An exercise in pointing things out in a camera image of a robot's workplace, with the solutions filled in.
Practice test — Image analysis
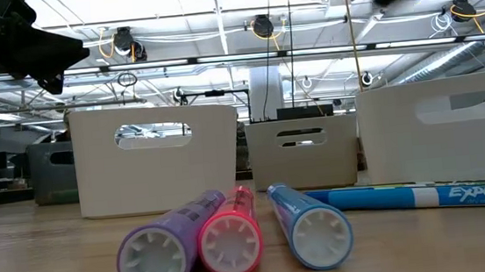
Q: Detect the purple highlighter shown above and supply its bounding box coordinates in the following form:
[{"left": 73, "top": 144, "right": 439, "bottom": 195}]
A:
[{"left": 110, "top": 189, "right": 233, "bottom": 272}]

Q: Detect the cyan Expo marker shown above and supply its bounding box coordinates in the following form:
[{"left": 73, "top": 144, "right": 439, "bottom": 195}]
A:
[{"left": 306, "top": 175, "right": 485, "bottom": 225}]

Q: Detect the pink highlighter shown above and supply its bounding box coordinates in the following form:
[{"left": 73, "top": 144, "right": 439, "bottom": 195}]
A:
[{"left": 193, "top": 184, "right": 267, "bottom": 272}]

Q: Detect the blue Sharpie highlighter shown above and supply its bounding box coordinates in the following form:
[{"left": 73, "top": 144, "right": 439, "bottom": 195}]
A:
[{"left": 266, "top": 177, "right": 357, "bottom": 272}]

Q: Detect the long ceiling light bar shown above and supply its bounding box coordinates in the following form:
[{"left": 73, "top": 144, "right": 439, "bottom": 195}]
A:
[{"left": 0, "top": 31, "right": 485, "bottom": 84}]

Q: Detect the grey translucent plastic bin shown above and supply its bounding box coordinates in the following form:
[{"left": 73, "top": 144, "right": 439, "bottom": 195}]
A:
[{"left": 25, "top": 140, "right": 80, "bottom": 207}]

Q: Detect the black tube stand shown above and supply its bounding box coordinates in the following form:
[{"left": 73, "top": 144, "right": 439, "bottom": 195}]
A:
[{"left": 180, "top": 86, "right": 253, "bottom": 130}]

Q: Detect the flat black box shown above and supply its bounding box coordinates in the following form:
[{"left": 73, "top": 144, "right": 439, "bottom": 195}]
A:
[{"left": 275, "top": 104, "right": 335, "bottom": 121}]

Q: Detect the white building pillar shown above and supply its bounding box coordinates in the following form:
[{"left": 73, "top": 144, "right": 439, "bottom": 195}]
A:
[{"left": 247, "top": 64, "right": 287, "bottom": 123}]

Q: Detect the black ceiling cord reel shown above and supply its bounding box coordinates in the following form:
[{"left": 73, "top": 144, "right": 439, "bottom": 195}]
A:
[
  {"left": 448, "top": 0, "right": 485, "bottom": 38},
  {"left": 248, "top": 11, "right": 289, "bottom": 54},
  {"left": 96, "top": 24, "right": 149, "bottom": 66}
]

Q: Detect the black cable loop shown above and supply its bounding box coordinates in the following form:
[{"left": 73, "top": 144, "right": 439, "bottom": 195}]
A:
[{"left": 116, "top": 70, "right": 139, "bottom": 89}]

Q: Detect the yellow hanging cable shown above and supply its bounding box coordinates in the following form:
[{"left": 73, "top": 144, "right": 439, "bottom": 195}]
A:
[{"left": 342, "top": 0, "right": 365, "bottom": 92}]

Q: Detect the silver ventilation duct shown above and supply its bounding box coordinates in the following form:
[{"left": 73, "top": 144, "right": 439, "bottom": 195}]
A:
[{"left": 392, "top": 39, "right": 485, "bottom": 84}]

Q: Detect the black hanging cable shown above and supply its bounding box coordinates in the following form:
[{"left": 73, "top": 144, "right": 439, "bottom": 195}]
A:
[{"left": 283, "top": 0, "right": 302, "bottom": 109}]

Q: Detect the white plastic handled bin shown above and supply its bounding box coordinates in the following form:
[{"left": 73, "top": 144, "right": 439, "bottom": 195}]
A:
[
  {"left": 353, "top": 71, "right": 485, "bottom": 195},
  {"left": 244, "top": 112, "right": 363, "bottom": 195},
  {"left": 67, "top": 97, "right": 246, "bottom": 221}
]

